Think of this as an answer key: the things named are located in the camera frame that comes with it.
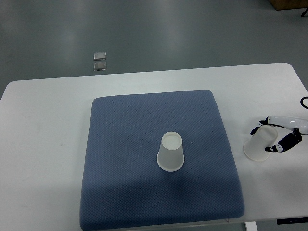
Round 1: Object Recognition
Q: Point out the brown cardboard box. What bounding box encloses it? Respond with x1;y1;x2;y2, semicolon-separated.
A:
269;0;308;11

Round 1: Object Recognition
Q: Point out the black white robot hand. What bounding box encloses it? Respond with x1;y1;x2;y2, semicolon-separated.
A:
250;115;308;153

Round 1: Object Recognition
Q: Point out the black tripod foot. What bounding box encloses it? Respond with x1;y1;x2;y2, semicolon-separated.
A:
301;8;308;17

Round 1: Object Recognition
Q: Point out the white paper cup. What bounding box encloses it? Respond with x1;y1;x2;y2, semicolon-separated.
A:
156;132;185;172
243;125;278;162

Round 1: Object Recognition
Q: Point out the upper metal floor socket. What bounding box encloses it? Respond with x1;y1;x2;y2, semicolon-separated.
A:
93;51;106;61

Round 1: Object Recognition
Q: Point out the white table leg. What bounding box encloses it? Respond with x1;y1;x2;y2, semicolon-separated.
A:
244;221;258;231

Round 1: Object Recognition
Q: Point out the black table control panel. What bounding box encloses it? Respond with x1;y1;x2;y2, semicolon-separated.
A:
276;217;308;225

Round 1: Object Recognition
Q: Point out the metal floor socket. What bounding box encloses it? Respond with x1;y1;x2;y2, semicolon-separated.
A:
94;62;107;71
93;51;106;61

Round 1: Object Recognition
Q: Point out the lower metal floor socket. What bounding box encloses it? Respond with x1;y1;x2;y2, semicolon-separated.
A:
94;62;107;71

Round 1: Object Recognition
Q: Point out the white paper cup on cushion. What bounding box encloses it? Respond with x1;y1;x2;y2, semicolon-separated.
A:
156;132;185;172

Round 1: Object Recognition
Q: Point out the blue fabric cushion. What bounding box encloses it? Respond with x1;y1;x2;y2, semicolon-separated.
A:
80;90;244;231

